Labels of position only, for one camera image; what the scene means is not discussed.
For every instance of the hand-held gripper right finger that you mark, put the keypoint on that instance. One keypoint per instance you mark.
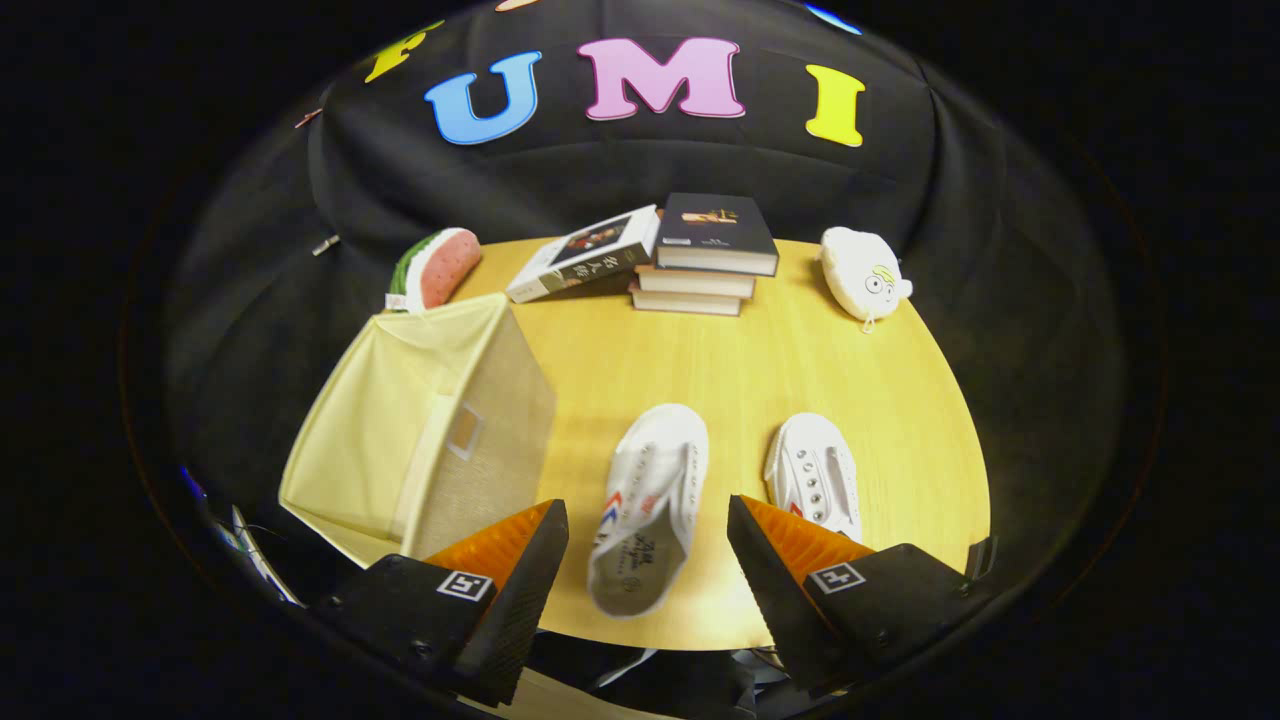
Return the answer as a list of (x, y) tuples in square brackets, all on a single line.
[(775, 600)]

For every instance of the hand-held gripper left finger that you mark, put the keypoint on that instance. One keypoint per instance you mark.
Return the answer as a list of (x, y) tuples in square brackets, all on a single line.
[(515, 610)]

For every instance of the white canvas shoe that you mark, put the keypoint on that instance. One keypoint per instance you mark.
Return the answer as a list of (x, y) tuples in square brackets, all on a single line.
[(815, 475), (655, 480)]

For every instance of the pale yellow fabric storage box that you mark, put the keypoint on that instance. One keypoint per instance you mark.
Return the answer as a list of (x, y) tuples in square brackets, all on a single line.
[(370, 430)]

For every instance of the stacked book with pale pages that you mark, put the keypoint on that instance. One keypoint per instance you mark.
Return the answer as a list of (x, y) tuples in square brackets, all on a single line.
[(695, 282), (685, 302)]

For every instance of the white round plush toy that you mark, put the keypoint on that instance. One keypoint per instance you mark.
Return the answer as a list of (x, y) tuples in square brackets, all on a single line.
[(862, 275)]

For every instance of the watermelon slice plush toy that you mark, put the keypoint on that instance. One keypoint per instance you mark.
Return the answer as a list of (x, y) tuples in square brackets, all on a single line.
[(445, 265)]

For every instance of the white cover book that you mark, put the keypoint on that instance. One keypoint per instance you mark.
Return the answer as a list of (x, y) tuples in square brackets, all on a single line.
[(580, 255)]

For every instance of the black cover book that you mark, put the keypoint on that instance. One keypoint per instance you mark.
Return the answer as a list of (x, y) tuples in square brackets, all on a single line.
[(715, 230)]

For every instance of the silver clip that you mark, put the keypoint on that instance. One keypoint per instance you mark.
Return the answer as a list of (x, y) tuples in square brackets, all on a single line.
[(325, 244)]

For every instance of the pink clip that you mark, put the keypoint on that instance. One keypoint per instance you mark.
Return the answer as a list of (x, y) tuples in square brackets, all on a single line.
[(308, 118)]

